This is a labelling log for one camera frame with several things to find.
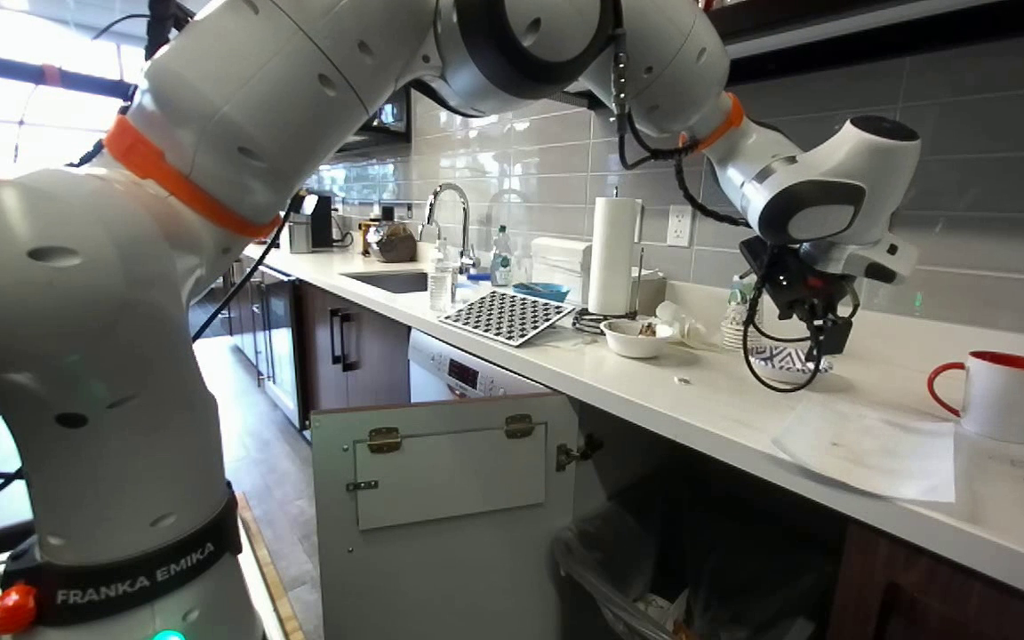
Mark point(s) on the patterned small dish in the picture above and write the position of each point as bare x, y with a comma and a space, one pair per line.
786, 362

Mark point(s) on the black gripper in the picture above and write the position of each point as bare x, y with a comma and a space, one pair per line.
804, 291

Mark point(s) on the rubbish bin with liner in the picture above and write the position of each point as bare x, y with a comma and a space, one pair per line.
673, 559

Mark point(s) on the chrome kitchen faucet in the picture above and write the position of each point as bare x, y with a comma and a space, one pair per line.
450, 214

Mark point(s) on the clear plastic water bottle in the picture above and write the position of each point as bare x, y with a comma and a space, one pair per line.
442, 277

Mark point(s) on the white bowl with food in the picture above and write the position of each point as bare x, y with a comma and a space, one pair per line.
639, 337

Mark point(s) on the stainless dishwasher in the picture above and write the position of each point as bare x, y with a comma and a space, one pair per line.
442, 369

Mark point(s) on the open white cabinet door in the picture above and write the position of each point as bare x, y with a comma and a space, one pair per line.
436, 520

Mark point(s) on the black white checkerboard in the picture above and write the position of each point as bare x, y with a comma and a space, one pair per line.
505, 316

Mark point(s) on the red and white mug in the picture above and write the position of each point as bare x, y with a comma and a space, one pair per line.
994, 393

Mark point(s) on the small green white bottle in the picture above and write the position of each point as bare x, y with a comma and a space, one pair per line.
737, 311

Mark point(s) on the paper towel roll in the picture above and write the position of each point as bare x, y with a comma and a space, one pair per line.
614, 252

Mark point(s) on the white paper towel sheet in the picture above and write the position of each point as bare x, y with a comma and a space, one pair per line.
877, 451

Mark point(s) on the blue bowl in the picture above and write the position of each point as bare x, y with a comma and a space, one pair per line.
540, 288

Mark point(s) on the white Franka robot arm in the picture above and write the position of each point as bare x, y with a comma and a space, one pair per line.
132, 515

